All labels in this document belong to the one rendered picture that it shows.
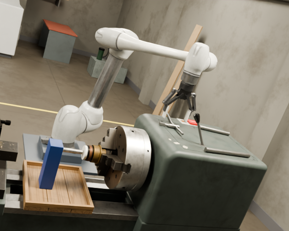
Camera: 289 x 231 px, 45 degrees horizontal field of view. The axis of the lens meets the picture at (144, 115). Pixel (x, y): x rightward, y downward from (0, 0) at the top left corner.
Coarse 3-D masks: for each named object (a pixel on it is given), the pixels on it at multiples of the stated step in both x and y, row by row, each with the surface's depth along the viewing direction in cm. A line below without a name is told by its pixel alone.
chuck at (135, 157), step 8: (120, 128) 171; (128, 128) 169; (136, 128) 174; (120, 136) 170; (128, 136) 163; (136, 136) 165; (120, 144) 167; (128, 144) 160; (136, 144) 162; (112, 152) 176; (120, 152) 165; (128, 152) 159; (136, 152) 160; (128, 160) 158; (136, 160) 160; (136, 168) 160; (112, 176) 169; (120, 176) 160; (128, 176) 160; (136, 176) 161; (112, 184) 167; (120, 184) 162; (128, 184) 163
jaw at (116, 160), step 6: (102, 156) 163; (108, 156) 163; (114, 156) 166; (102, 162) 164; (108, 162) 161; (114, 162) 159; (120, 162) 159; (114, 168) 158; (120, 168) 159; (126, 168) 159
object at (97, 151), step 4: (88, 148) 164; (92, 148) 165; (96, 148) 165; (100, 148) 165; (88, 152) 163; (92, 152) 164; (96, 152) 164; (100, 152) 164; (104, 152) 167; (88, 156) 163; (92, 156) 164; (96, 156) 164; (100, 156) 164; (88, 160) 165; (92, 160) 164; (96, 160) 165
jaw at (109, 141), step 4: (116, 128) 176; (108, 132) 174; (112, 132) 173; (116, 132) 174; (108, 136) 173; (112, 136) 172; (116, 136) 173; (104, 140) 171; (108, 140) 171; (112, 140) 172; (116, 140) 173; (100, 144) 168; (104, 144) 169; (108, 144) 170; (112, 144) 171; (104, 148) 170; (108, 148) 170; (112, 148) 171; (116, 148) 172
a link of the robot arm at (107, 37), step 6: (102, 30) 202; (108, 30) 200; (114, 30) 200; (120, 30) 205; (96, 36) 205; (102, 36) 201; (108, 36) 198; (114, 36) 197; (102, 42) 202; (108, 42) 199; (114, 42) 197; (114, 48) 201
